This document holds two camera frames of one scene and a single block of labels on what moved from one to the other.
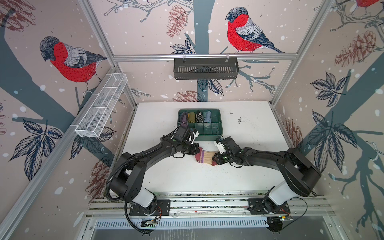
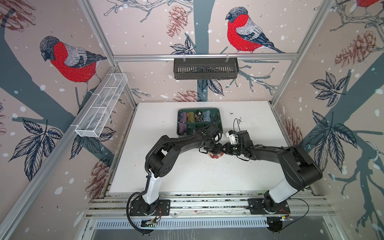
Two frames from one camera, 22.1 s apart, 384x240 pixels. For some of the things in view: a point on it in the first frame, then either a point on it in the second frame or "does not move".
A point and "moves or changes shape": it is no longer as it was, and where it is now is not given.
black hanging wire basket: (206, 70) does not move
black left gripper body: (188, 148) to (214, 147)
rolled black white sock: (199, 118) does not move
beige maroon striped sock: (204, 156) moves or changes shape
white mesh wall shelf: (92, 123) does not move
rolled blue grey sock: (208, 118) does not move
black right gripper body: (225, 156) to (235, 148)
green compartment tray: (207, 122) does not move
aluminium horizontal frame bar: (157, 57) does not move
